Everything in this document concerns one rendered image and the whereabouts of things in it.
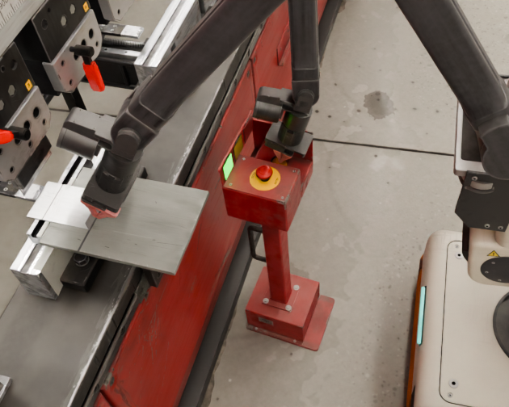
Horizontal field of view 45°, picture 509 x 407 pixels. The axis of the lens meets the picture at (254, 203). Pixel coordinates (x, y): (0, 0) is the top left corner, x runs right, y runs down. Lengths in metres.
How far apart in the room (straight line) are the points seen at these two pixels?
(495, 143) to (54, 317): 0.82
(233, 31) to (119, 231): 0.47
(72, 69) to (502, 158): 0.70
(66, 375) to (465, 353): 1.07
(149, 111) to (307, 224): 1.47
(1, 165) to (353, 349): 1.37
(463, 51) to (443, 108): 1.93
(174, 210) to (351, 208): 1.30
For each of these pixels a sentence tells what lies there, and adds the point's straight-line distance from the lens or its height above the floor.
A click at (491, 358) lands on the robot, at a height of 0.28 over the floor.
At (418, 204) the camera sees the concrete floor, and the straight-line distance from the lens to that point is 2.37.
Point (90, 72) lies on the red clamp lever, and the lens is 1.11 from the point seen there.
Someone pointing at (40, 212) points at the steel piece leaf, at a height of 1.00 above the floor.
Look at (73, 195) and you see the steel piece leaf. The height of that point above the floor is 1.00.
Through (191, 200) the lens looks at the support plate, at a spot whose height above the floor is 1.00.
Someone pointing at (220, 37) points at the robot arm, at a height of 1.40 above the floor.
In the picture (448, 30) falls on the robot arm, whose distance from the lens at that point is 0.78.
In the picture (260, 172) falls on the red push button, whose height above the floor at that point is 0.81.
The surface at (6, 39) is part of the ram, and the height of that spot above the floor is 1.35.
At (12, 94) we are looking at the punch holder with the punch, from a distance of 0.99.
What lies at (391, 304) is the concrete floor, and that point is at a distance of 2.13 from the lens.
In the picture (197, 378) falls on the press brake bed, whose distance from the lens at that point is 1.99.
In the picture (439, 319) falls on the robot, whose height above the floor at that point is 0.28.
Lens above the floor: 1.88
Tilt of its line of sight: 53 degrees down
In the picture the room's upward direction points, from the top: 8 degrees counter-clockwise
